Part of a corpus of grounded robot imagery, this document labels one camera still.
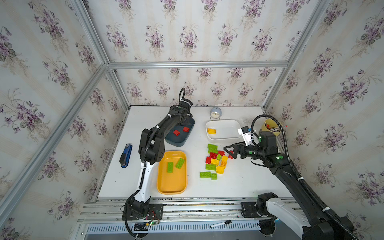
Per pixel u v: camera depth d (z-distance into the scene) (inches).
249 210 28.7
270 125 37.4
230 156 36.2
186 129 40.7
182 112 28.6
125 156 35.0
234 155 26.0
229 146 27.0
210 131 40.8
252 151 25.3
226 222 27.6
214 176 33.0
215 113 42.4
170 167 34.7
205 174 33.4
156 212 28.7
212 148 37.7
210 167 34.7
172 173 33.9
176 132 40.8
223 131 42.0
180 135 40.3
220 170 33.5
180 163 35.6
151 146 23.4
